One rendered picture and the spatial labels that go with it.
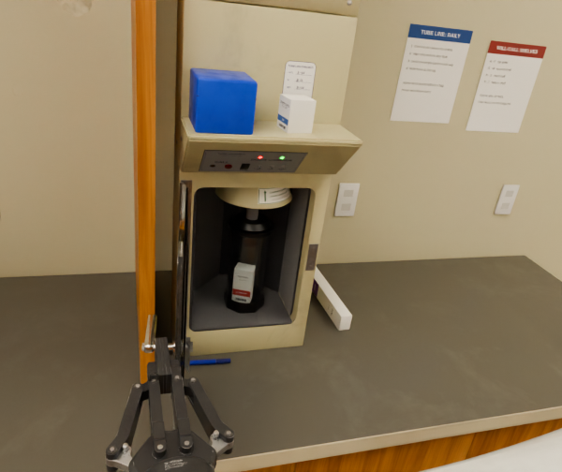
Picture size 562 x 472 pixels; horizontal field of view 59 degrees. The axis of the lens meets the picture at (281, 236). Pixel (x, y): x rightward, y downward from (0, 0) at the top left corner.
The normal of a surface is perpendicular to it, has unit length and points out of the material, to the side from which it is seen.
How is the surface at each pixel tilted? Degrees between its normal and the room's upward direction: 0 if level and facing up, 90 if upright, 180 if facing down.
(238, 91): 90
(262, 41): 90
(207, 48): 90
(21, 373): 0
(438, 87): 90
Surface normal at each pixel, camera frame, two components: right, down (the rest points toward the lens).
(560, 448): -0.20, -0.97
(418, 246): 0.27, 0.46
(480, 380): 0.11, -0.89
